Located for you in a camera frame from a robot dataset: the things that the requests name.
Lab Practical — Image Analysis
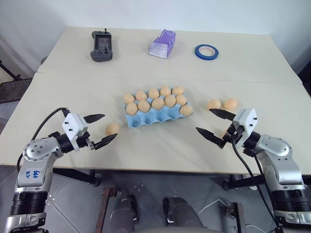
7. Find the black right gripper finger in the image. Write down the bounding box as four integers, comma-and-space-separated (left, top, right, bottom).
195, 126, 225, 149
209, 108, 237, 120

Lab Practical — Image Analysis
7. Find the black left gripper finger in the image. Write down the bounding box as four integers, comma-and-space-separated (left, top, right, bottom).
84, 113, 106, 124
93, 133, 119, 150

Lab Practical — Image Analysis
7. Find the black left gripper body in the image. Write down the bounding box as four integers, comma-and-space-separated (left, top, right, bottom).
76, 132, 96, 150

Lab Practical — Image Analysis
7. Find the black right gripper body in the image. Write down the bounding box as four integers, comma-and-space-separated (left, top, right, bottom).
222, 123, 244, 144

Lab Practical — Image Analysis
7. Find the blue egg tray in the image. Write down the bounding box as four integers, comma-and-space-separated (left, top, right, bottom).
124, 90, 194, 129

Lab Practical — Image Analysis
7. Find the black table leg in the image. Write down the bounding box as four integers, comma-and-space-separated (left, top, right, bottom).
222, 174, 266, 192
52, 168, 101, 187

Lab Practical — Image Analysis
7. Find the blue tape roll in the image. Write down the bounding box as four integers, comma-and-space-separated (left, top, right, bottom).
194, 44, 220, 61

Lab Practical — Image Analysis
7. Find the rusty metal bar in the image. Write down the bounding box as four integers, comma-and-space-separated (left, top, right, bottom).
96, 187, 115, 233
227, 202, 246, 233

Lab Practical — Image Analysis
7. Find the dark grey remote controller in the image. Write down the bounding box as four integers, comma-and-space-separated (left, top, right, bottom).
90, 28, 114, 64

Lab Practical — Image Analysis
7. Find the dark rounded robot leg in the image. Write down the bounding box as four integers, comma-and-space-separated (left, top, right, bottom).
112, 190, 140, 233
162, 196, 204, 231

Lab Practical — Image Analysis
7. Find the black metal stand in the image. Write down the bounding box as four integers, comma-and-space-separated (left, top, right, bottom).
0, 59, 33, 104

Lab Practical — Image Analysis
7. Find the purple tissue pack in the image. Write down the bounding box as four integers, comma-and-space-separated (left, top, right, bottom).
148, 28, 176, 59

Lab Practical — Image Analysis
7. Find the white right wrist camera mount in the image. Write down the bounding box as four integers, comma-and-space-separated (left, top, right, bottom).
232, 108, 258, 148

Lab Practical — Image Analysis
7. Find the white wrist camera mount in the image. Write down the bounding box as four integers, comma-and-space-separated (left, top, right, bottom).
232, 108, 258, 148
61, 112, 89, 152

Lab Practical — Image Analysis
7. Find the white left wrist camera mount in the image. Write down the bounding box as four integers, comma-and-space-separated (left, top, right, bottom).
61, 112, 89, 152

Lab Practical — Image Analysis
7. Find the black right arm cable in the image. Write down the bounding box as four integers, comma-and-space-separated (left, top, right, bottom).
231, 137, 282, 230

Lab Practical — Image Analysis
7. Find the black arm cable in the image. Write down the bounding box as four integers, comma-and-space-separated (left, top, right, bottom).
16, 107, 70, 173
231, 137, 282, 230

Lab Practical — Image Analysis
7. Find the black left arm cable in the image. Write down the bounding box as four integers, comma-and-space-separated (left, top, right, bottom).
16, 107, 70, 173

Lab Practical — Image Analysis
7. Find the white floor cable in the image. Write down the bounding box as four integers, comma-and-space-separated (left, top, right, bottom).
198, 198, 231, 216

